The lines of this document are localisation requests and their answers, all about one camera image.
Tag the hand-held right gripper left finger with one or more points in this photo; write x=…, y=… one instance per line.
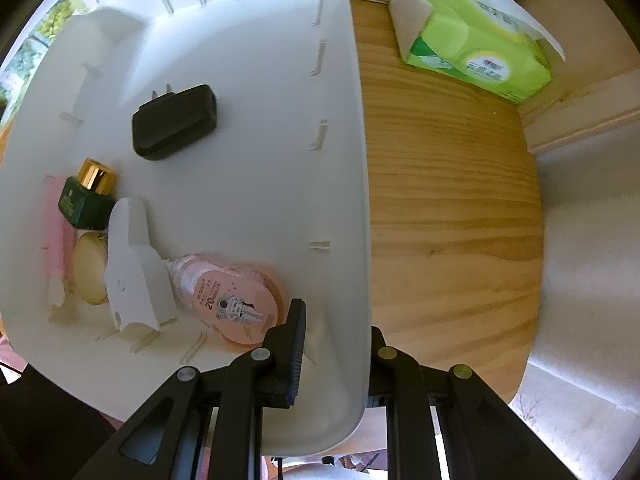
x=296, y=345

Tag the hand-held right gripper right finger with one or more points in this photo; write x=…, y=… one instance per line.
x=400, y=375

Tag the pink correction tape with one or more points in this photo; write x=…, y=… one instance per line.
x=230, y=300

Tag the white curved plastic piece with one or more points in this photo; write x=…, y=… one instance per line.
x=135, y=280

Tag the white plastic tray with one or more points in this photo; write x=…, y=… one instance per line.
x=250, y=160

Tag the round gold compact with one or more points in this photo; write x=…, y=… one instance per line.
x=89, y=270

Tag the green bottle with gold cap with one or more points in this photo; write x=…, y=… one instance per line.
x=82, y=205

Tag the black plug charger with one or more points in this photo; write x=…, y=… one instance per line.
x=175, y=120

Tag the pink plastic stick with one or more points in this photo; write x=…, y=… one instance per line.
x=52, y=230

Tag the white floral curtain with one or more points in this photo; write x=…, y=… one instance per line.
x=590, y=260

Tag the person's dark clothing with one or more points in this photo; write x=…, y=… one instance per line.
x=40, y=435

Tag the green tissue pack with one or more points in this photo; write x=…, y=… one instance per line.
x=475, y=45

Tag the wooden side panel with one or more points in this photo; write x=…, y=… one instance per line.
x=575, y=60

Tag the grape printed box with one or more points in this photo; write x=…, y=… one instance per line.
x=15, y=70
x=55, y=22

